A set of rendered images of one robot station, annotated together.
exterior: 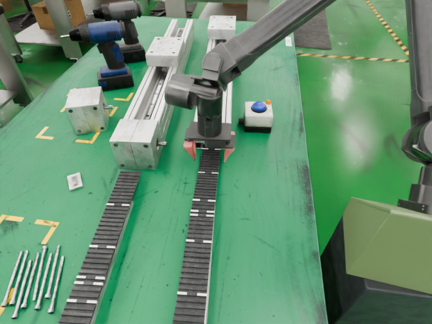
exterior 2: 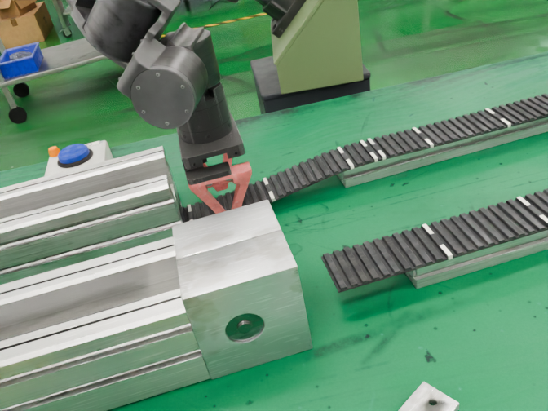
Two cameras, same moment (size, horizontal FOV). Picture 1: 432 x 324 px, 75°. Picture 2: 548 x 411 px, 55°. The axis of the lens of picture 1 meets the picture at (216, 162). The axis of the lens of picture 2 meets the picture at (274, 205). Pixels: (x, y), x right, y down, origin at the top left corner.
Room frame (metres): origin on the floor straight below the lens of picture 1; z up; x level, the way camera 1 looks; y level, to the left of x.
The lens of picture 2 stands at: (0.58, 0.55, 1.14)
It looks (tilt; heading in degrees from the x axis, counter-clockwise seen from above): 34 degrees down; 260
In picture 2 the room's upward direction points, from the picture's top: 12 degrees counter-clockwise
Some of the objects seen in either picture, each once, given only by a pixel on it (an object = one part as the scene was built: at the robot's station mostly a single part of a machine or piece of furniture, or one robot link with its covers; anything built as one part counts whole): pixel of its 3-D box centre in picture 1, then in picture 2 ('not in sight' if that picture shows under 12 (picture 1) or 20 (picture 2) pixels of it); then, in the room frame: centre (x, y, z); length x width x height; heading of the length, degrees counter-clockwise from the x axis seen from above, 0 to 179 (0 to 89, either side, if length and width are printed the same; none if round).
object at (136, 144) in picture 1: (143, 144); (238, 277); (0.56, 0.19, 0.83); 0.12 x 0.09 x 0.10; 87
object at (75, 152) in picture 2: (258, 107); (74, 156); (0.71, -0.13, 0.84); 0.04 x 0.04 x 0.02
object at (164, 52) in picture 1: (166, 54); not in sight; (1.00, 0.18, 0.87); 0.16 x 0.11 x 0.07; 177
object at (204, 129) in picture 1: (209, 123); (203, 116); (0.54, 0.01, 0.91); 0.10 x 0.07 x 0.07; 86
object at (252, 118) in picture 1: (254, 116); (83, 179); (0.71, -0.12, 0.81); 0.10 x 0.08 x 0.06; 87
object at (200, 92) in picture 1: (207, 101); (187, 64); (0.54, 0.02, 0.97); 0.07 x 0.06 x 0.07; 68
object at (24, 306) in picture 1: (31, 278); not in sight; (0.23, 0.35, 0.78); 0.11 x 0.01 x 0.01; 12
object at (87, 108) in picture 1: (92, 110); not in sight; (0.72, 0.37, 0.83); 0.11 x 0.10 x 0.10; 102
